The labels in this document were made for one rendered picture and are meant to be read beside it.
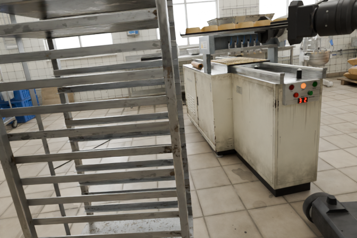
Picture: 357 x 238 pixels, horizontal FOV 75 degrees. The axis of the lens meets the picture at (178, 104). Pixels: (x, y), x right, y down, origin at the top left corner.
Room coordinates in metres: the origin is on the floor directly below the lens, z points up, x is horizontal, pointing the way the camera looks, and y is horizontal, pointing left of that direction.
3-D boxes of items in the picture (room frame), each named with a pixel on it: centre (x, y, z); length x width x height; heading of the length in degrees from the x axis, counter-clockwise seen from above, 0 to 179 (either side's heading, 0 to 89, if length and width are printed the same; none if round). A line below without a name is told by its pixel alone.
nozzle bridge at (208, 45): (2.28, -0.64, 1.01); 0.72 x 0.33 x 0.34; 99
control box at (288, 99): (1.43, -0.78, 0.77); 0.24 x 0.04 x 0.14; 99
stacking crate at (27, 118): (4.42, 3.03, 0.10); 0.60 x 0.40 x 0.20; 3
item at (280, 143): (1.78, -0.72, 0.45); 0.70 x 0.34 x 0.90; 9
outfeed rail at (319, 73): (2.42, -0.77, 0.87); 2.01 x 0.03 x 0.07; 9
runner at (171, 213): (0.79, 0.32, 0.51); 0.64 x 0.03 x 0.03; 87
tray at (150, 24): (0.98, 0.32, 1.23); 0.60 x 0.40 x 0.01; 87
